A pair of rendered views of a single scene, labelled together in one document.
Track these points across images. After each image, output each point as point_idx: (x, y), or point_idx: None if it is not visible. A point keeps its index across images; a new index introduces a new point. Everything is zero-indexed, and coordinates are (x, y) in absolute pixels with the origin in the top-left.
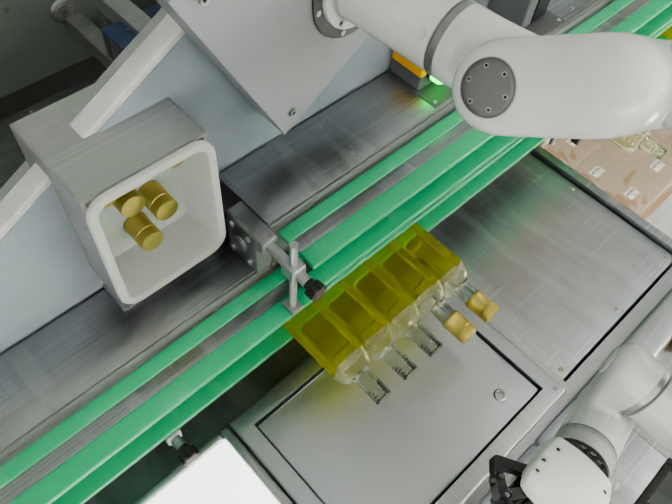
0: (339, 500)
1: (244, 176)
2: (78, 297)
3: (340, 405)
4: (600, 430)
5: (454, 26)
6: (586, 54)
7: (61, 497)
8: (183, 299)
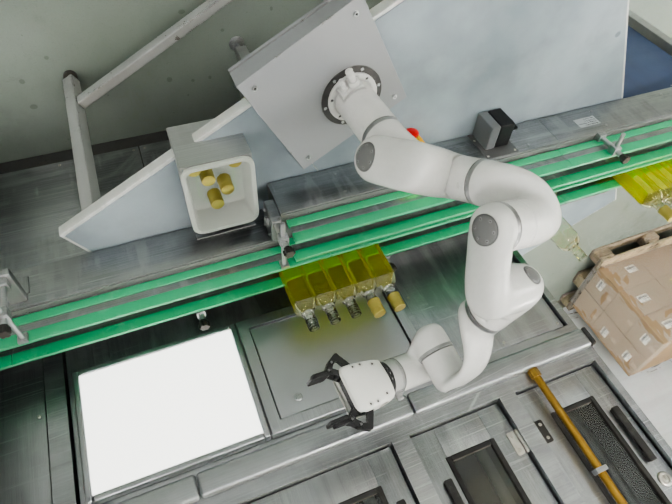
0: (276, 381)
1: (280, 187)
2: (178, 226)
3: (300, 334)
4: (402, 364)
5: (375, 127)
6: (401, 148)
7: (135, 320)
8: (229, 243)
